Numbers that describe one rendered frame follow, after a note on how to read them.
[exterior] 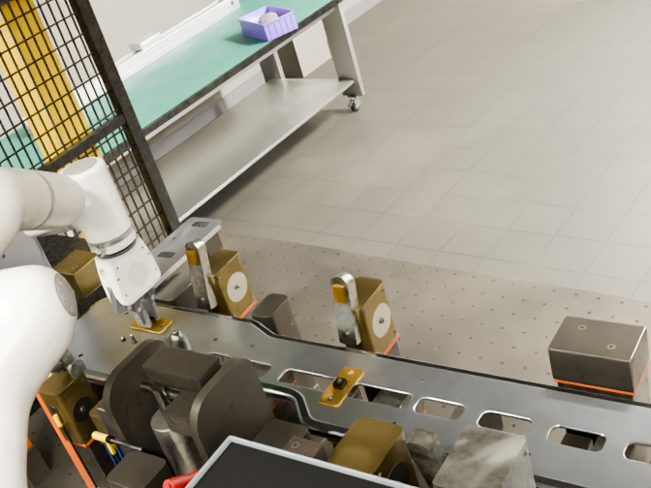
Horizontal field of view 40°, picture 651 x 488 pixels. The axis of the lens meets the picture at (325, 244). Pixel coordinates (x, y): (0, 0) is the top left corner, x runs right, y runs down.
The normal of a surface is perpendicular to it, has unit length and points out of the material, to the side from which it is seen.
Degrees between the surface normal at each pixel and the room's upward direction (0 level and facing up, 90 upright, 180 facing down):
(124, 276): 89
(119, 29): 90
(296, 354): 0
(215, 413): 90
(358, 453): 0
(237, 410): 90
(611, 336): 0
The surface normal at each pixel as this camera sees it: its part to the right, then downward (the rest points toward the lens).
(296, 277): -0.26, -0.83
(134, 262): 0.82, 0.06
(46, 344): 0.79, 0.33
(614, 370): -0.52, 0.55
